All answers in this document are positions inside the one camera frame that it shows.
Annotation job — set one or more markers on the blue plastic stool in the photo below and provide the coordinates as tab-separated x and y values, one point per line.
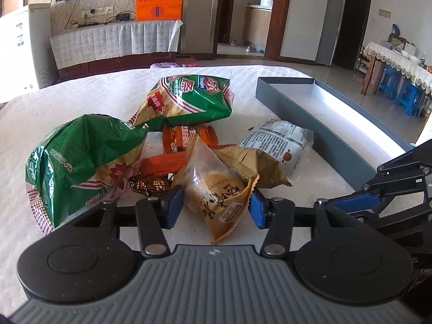
411	97

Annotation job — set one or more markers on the grey refrigerator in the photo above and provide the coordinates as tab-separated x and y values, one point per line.
330	32

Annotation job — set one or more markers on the brown gold snack packet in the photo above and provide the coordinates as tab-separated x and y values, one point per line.
249	163

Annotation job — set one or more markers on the green chip bag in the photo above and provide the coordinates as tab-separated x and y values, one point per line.
185	100
78	163

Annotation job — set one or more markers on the green chip bag far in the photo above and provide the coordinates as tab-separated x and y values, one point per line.
185	100

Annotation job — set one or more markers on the orange gift box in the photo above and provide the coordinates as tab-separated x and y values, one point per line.
154	10

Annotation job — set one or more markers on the dining table with lace cloth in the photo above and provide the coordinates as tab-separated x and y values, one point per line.
419	76

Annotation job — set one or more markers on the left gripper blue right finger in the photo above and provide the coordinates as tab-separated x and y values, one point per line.
259	209

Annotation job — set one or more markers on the white printed snack packet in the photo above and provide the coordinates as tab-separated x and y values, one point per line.
286	142

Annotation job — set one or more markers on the clear tan pastry packet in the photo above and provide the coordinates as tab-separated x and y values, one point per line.
212	191

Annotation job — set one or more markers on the orange wafer bar long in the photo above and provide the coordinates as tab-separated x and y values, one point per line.
162	165

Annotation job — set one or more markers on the dark grey tray box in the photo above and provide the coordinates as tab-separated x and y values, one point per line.
346	136

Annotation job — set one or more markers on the green chip bag near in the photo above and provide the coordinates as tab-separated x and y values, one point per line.
78	163

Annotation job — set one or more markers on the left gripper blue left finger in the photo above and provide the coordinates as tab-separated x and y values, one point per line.
171	205

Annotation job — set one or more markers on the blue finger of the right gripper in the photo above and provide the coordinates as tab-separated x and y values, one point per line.
357	201

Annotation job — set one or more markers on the orange wafer packet square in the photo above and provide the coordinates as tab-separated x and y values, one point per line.
176	138

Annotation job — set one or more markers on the tv cabinet with lace cloth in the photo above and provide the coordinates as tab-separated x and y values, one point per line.
115	47

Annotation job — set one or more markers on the gold foil candy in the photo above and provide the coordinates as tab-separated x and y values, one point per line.
151	187

